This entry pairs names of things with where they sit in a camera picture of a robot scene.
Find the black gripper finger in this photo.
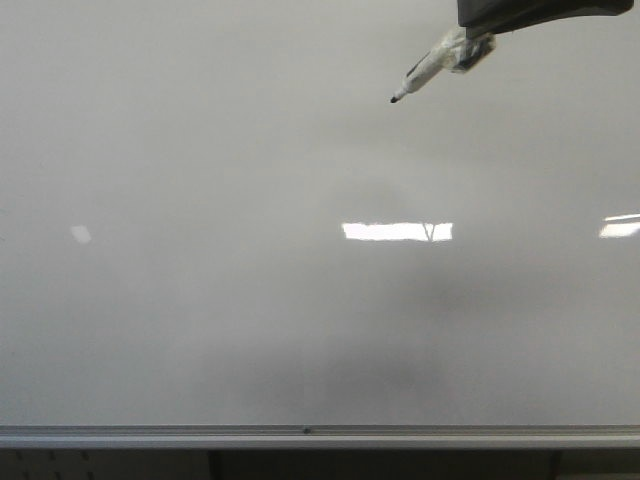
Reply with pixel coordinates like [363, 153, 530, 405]
[457, 0, 634, 36]

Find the taped black whiteboard marker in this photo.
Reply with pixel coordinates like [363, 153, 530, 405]
[390, 27, 496, 104]

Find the white whiteboard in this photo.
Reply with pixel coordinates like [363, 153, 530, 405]
[1, 1, 639, 426]

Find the perforated grey panel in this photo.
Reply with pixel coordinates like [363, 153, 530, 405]
[1, 449, 212, 479]

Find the aluminium whiteboard tray rail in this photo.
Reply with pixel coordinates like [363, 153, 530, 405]
[1, 425, 639, 450]

